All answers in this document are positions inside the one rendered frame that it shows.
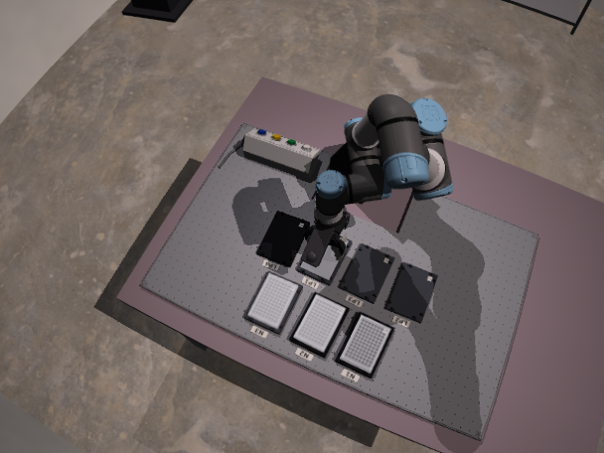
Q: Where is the grey control panel with coloured buttons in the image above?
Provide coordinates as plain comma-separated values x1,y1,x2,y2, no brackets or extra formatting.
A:
219,128,320,180

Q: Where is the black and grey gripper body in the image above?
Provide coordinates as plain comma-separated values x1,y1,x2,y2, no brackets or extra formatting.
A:
310,207,350,246

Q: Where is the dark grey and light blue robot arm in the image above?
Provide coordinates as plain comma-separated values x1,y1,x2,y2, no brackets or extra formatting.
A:
301,94,453,267

